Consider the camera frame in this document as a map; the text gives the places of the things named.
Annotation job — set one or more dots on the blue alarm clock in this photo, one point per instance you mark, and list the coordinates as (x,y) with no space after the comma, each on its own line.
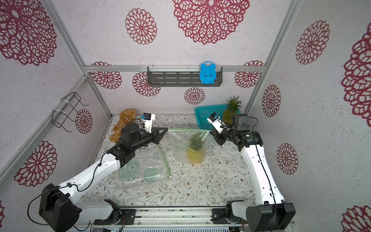
(208,73)

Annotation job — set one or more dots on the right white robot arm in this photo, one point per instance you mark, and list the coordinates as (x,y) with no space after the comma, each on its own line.
(258,174)

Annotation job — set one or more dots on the green pineapple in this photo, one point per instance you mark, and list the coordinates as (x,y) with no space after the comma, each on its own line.
(233,107)

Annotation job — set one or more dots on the tan teddy bear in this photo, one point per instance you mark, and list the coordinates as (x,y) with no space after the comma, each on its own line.
(125,117)

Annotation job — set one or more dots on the black wire wall rack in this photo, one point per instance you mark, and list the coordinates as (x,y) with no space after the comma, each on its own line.
(60,116)

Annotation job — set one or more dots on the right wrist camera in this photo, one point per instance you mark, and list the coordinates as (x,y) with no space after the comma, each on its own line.
(216,122)

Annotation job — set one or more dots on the yellow orange pineapple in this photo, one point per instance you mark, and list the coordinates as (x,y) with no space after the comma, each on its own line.
(195,151)

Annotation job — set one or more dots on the grey wall shelf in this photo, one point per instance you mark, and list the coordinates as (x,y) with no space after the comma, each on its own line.
(180,79)

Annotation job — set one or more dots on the clear zip-top bag green seal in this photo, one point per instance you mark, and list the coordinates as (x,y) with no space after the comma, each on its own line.
(149,166)

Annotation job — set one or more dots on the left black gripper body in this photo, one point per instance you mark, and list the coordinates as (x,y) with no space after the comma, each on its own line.
(155,136)

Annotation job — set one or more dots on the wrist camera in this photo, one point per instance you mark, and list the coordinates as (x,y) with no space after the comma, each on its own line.
(148,119)
(216,122)

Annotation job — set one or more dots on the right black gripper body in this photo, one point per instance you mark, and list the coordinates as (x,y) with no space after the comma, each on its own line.
(220,135)

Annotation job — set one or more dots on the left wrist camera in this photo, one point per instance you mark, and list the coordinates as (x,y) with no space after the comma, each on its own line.
(148,119)

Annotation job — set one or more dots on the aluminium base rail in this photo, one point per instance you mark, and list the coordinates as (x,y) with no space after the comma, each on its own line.
(170,219)

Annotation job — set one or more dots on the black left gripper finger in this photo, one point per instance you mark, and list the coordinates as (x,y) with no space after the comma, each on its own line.
(160,137)
(159,129)

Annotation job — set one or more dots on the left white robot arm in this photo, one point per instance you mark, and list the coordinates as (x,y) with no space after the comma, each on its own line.
(59,205)

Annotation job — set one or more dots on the teal plastic basket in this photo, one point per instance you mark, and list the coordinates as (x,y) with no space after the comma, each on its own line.
(202,114)

